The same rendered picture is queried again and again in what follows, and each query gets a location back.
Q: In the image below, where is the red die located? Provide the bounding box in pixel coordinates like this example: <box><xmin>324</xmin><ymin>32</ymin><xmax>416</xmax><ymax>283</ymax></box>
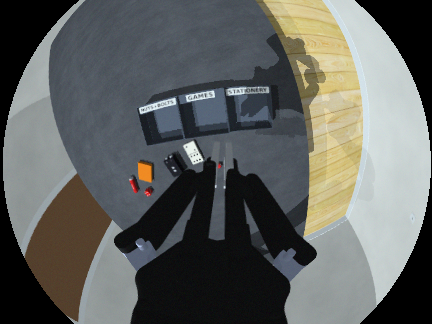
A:
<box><xmin>144</xmin><ymin>188</ymin><xmax>153</xmax><ymax>196</ymax></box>

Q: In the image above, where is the dark grey three-compartment bin rack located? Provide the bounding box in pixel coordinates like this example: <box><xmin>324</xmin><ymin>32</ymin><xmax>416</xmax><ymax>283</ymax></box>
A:
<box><xmin>137</xmin><ymin>85</ymin><xmax>273</xmax><ymax>146</ymax></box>

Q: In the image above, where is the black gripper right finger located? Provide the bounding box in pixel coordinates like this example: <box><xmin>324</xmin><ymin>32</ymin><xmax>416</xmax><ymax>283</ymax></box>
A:
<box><xmin>224</xmin><ymin>142</ymin><xmax>317</xmax><ymax>291</ymax></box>

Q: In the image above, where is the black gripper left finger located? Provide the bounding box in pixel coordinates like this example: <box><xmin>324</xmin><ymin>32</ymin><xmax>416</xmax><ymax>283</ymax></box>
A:
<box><xmin>114</xmin><ymin>142</ymin><xmax>220</xmax><ymax>287</ymax></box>

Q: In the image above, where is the white domino tile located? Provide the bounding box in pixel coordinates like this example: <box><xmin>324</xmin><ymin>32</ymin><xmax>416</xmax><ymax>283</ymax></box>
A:
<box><xmin>183</xmin><ymin>140</ymin><xmax>204</xmax><ymax>165</ymax></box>

